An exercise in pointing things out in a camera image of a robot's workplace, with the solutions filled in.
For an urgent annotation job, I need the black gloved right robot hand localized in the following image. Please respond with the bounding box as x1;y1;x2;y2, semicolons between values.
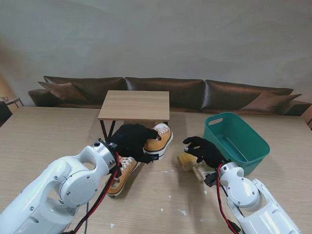
182;136;226;169

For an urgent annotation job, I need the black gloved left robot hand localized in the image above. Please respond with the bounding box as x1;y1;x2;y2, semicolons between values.
107;123;159;164

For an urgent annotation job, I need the wooden hand brush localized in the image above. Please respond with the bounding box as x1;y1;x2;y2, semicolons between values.
177;152;204;183

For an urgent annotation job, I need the yellow canvas sneaker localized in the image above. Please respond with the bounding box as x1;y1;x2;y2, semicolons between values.
142;123;174;161
106;156;141;198

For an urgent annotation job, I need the small wooden black-legged table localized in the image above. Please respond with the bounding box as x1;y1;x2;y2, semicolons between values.
97;90;171;143

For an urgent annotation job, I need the green plastic basin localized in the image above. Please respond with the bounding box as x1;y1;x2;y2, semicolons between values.
203;112;271;176

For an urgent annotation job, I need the brown leather sofa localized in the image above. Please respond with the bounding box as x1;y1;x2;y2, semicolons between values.
28;76;312;117

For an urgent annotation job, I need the brown leather cushion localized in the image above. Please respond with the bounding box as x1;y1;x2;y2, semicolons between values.
241;91;302;112
38;81;88;103

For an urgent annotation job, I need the light wooden furniture edge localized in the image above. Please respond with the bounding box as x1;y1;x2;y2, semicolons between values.
301;104;312;130

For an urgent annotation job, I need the light wooden side table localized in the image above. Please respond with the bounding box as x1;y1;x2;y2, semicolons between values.
0;96;25;108

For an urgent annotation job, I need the dark chair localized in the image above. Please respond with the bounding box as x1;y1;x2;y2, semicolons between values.
0;101;13;127

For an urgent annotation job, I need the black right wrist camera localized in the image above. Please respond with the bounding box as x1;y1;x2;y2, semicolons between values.
204;172;220;188

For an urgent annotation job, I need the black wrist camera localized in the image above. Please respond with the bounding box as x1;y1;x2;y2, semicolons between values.
204;172;220;188
111;167;122;181

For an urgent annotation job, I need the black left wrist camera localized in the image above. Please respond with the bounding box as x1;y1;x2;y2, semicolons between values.
111;167;122;181

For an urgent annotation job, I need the red black left arm cable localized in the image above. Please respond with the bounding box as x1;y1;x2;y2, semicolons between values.
65;152;122;234

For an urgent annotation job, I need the grey braided cable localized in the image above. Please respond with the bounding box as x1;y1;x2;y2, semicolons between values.
84;209;90;234

